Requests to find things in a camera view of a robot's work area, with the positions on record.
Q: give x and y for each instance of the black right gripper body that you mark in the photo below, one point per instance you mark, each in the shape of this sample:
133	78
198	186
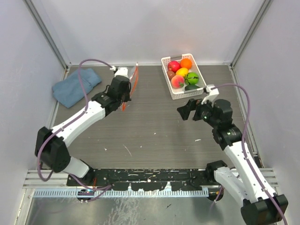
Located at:
204	112

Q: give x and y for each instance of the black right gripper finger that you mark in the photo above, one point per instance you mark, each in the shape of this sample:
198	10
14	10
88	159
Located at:
184	111
192	103

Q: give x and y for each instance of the clear zip bag orange zipper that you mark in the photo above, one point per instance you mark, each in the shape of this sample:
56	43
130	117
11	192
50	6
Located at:
134	76

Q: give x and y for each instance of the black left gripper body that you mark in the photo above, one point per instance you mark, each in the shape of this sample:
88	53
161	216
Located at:
125	97

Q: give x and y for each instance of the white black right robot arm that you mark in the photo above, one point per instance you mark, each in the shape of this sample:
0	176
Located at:
259	202

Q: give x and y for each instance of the aluminium corner post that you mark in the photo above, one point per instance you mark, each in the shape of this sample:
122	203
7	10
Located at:
45	31
251	31

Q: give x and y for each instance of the brown toy kiwi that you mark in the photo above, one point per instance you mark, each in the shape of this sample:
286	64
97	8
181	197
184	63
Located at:
170	74

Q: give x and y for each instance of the left aluminium corner post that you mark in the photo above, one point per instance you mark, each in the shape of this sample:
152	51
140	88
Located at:
45	31

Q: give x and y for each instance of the blue slotted cable duct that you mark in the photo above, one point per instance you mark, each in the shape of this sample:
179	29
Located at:
79	192

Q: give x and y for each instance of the white perforated plastic basket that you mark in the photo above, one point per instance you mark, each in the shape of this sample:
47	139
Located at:
180	92

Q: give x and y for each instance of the right aluminium corner post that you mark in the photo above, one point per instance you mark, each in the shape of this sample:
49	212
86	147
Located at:
251	31

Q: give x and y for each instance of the orange toy fruit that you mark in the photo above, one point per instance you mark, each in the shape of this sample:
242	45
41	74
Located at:
186	63

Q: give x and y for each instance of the dark green toy avocado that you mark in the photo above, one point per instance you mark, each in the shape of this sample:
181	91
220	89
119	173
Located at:
191	87

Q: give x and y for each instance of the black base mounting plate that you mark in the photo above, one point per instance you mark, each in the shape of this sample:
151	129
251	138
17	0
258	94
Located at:
151	179

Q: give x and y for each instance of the pink toy peach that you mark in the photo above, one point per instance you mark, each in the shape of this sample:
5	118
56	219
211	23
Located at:
177	81

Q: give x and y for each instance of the blue folded cloth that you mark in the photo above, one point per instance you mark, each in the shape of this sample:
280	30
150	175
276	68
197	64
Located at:
69	91

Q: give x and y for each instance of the red toy apple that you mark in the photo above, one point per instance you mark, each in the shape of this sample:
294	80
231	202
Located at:
173	66

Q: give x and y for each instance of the yellow toy lemon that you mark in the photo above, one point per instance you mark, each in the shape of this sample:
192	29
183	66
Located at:
182	72

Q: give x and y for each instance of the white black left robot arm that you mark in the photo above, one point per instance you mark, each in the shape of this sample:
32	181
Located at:
52	143

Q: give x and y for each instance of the green toy fruit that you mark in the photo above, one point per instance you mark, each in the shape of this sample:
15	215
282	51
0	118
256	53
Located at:
191	78

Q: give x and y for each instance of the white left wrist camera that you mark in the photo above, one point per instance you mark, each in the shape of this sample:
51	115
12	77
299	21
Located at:
122	71

